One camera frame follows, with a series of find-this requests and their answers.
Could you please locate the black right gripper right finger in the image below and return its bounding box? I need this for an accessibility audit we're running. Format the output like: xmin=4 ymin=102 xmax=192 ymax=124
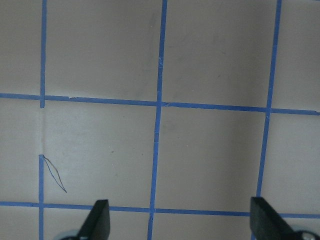
xmin=250 ymin=197 xmax=300 ymax=240

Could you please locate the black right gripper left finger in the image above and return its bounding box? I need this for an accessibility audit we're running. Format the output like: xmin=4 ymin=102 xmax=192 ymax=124
xmin=76 ymin=199 xmax=111 ymax=240

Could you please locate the loose blue tape strand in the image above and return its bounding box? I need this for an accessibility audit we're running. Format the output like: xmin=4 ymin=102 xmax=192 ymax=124
xmin=43 ymin=155 xmax=67 ymax=193

